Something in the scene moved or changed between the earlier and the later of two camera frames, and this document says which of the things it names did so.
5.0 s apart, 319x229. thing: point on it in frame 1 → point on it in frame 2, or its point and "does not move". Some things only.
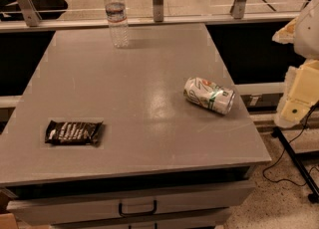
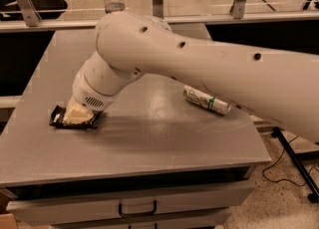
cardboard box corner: x=8 y=221 does not move
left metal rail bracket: x=30 y=10 does not move
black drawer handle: x=135 y=214 does not move
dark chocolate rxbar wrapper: x=73 y=132 → x=57 y=119
